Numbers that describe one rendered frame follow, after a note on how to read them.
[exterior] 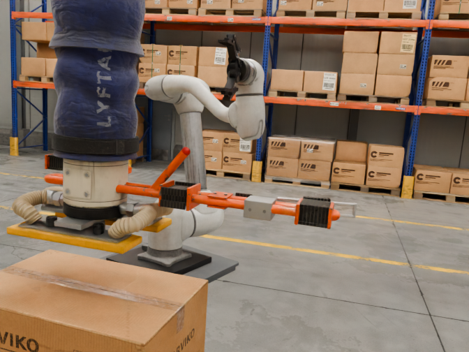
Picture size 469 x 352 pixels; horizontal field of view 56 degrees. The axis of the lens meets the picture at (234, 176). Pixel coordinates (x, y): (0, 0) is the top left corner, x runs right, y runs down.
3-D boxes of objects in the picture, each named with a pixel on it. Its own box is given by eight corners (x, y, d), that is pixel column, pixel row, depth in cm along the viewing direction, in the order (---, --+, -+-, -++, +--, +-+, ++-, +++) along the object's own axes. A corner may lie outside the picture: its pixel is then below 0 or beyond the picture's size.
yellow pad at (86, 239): (5, 234, 114) (5, 215, 113) (33, 224, 124) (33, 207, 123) (123, 255, 106) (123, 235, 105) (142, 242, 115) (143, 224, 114)
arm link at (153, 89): (160, 70, 190) (185, 72, 200) (137, 75, 203) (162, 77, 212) (160, 100, 191) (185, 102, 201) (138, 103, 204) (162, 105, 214)
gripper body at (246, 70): (251, 59, 148) (244, 55, 139) (249, 84, 149) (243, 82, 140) (229, 57, 149) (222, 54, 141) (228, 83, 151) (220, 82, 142)
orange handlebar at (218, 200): (8, 181, 126) (8, 168, 125) (73, 167, 154) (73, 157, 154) (338, 226, 102) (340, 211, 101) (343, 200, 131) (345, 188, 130)
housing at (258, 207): (242, 217, 108) (243, 200, 107) (248, 211, 114) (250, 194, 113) (270, 221, 106) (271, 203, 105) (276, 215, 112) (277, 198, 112)
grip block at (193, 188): (156, 207, 112) (157, 184, 111) (172, 200, 121) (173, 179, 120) (187, 211, 110) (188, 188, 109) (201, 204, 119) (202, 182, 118)
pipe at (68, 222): (11, 218, 116) (10, 198, 115) (70, 200, 139) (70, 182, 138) (127, 238, 107) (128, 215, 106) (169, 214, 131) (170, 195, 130)
